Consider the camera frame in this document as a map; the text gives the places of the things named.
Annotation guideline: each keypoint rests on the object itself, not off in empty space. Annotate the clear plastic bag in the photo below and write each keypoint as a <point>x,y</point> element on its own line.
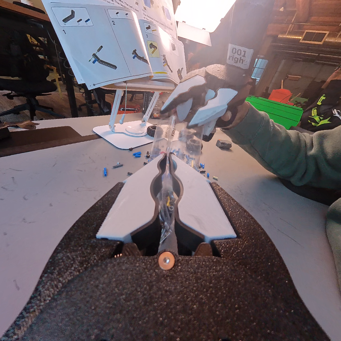
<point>181,138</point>

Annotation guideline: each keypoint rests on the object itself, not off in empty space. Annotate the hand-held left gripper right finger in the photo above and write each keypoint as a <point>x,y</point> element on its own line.
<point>205,210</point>

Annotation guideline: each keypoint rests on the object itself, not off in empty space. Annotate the green plastic bin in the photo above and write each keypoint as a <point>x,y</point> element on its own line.
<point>274,112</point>

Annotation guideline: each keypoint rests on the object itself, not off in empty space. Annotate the red plastic bin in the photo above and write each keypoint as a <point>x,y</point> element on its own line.
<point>279,96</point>

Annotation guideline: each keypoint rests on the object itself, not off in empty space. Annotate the white booklet stand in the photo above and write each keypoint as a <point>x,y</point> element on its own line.
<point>122,136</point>

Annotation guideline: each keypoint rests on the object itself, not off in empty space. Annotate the black chair armrest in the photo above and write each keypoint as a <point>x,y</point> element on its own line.
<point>314,193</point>

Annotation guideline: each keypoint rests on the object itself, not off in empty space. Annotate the person's right hand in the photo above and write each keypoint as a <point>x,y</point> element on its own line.
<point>235,114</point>

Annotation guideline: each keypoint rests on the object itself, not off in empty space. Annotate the small black toy part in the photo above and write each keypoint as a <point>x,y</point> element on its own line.
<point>224,144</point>

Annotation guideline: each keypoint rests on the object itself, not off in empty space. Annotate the building instruction booklet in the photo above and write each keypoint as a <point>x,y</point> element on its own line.
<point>106,42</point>

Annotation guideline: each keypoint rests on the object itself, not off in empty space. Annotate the grey desk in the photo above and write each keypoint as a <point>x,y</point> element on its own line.
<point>48,202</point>

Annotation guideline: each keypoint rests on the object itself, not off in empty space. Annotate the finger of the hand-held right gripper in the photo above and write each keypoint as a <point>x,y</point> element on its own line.
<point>218,106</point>
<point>184,96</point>

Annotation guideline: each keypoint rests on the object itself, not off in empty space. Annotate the person's right forearm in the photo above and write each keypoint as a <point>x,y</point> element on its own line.
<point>287,144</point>

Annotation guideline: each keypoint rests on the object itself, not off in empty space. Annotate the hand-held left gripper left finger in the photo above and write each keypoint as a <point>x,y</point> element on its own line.
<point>133,208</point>

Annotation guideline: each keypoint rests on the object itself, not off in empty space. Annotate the grey toy pin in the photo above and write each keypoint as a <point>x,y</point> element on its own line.
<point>118,165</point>

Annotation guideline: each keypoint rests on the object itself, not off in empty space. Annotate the black office chair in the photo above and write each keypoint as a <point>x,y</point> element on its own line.
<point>26,69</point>

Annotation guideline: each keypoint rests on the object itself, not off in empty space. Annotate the pile of small toy parts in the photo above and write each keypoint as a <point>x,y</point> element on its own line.
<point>137,154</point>

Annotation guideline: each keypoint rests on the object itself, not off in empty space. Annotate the blue toy pin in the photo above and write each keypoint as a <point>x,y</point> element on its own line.
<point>105,171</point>

